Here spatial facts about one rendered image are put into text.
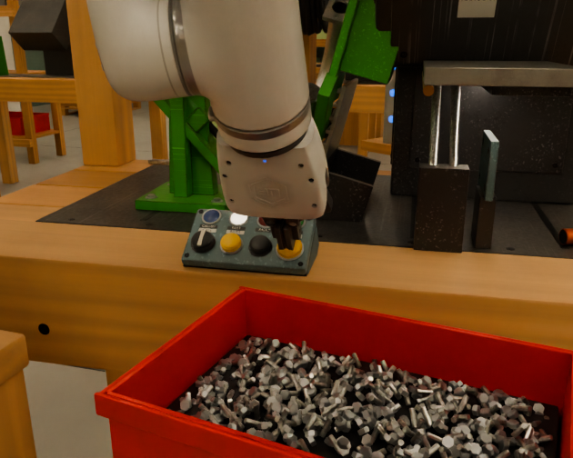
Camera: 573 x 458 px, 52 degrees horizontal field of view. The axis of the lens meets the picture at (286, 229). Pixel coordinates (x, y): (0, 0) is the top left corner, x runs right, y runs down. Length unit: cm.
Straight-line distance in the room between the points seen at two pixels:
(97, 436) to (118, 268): 130
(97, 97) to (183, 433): 106
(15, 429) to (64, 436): 127
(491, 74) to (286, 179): 25
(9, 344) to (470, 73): 56
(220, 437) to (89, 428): 165
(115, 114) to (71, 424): 107
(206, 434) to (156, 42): 27
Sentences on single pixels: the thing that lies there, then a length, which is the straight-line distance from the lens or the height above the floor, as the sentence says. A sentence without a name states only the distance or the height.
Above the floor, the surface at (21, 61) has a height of 95.
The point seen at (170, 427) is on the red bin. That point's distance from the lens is 42.
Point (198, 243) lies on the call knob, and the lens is 69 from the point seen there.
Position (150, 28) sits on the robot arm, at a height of 117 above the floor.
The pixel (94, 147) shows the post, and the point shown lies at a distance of 142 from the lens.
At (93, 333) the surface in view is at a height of 80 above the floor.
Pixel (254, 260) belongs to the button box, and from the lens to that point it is 68.
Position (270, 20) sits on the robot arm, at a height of 117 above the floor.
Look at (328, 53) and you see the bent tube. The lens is 98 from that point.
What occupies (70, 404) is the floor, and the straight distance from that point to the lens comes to 217.
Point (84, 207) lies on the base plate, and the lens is 100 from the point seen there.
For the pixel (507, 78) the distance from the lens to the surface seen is 67.
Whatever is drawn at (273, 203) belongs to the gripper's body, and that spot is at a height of 101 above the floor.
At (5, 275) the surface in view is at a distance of 83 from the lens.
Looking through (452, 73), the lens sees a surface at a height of 112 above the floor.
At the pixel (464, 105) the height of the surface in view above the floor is 106.
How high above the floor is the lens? 116
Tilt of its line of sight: 18 degrees down
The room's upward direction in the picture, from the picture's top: straight up
